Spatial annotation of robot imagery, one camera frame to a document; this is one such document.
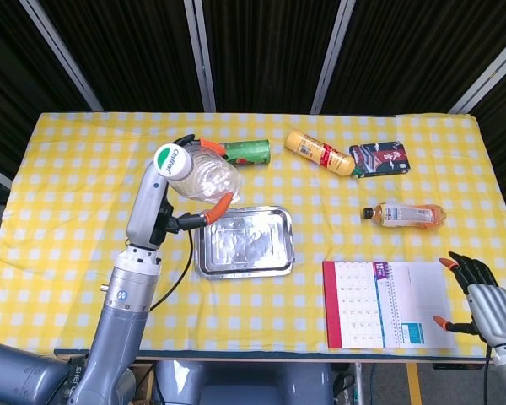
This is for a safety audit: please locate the transparent water bottle white cap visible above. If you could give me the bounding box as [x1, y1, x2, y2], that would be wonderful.
[153, 143, 242, 208]

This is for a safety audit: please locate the dark printed card box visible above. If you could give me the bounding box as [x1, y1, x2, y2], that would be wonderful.
[348, 140, 411, 180]

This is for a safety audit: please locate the yellow bottle with red label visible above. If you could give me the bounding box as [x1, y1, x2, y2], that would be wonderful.
[284, 129, 357, 178]

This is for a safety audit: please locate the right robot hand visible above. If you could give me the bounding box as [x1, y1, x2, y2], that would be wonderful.
[433, 251, 506, 346]

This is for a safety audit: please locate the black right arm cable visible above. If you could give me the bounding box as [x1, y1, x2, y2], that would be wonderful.
[482, 345, 491, 405]

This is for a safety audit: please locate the yellow white checkered tablecloth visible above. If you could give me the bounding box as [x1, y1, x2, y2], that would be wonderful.
[0, 111, 506, 359]

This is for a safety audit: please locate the tea bottle with black cap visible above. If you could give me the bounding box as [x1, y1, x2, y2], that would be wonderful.
[361, 202, 448, 231]

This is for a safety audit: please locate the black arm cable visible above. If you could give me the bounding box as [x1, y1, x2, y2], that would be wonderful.
[482, 345, 491, 405]
[149, 229, 195, 313]

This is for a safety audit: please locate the red desk calendar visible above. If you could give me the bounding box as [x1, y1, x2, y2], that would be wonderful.
[322, 260, 459, 350]

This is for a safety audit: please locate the green chips can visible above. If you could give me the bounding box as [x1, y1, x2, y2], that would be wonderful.
[221, 138, 272, 166]

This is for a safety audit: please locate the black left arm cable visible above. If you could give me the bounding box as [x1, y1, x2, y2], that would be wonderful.
[149, 229, 195, 313]

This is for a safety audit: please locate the metal table leg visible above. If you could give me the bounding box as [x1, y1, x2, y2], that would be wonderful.
[352, 361, 366, 405]

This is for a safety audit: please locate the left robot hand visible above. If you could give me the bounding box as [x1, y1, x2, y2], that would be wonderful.
[125, 133, 234, 251]

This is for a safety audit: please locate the rectangular stainless steel tray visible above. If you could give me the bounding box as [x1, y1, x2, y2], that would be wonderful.
[192, 205, 295, 280]

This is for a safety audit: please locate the grey robot torso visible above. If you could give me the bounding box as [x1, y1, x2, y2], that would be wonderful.
[153, 360, 334, 405]

